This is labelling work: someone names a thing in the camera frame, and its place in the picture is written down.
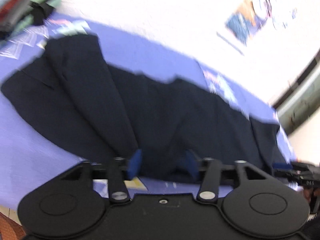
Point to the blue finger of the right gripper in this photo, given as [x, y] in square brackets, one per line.
[282, 170]

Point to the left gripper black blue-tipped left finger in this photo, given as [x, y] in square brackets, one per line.
[119, 170]

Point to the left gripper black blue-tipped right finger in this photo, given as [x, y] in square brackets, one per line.
[207, 171]

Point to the black pants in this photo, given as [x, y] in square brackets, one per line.
[76, 100]

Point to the glass partition window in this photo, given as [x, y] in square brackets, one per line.
[301, 100]

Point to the purple printed bed sheet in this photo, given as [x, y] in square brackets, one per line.
[28, 160]

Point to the stack of folded clothes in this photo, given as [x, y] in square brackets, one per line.
[11, 12]

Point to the bedding wall poster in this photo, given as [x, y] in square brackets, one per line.
[244, 23]

